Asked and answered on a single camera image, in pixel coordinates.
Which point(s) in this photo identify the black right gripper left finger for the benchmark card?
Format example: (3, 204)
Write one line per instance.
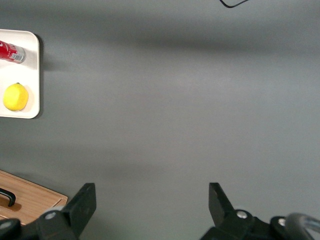
(75, 215)

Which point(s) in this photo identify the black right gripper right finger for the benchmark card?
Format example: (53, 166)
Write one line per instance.
(226, 215)

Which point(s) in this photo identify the white rounded tray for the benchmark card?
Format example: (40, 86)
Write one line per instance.
(32, 75)

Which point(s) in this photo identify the yellow lemon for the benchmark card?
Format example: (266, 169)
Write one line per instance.
(15, 97)

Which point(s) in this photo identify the red soda can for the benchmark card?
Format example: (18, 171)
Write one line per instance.
(12, 52)

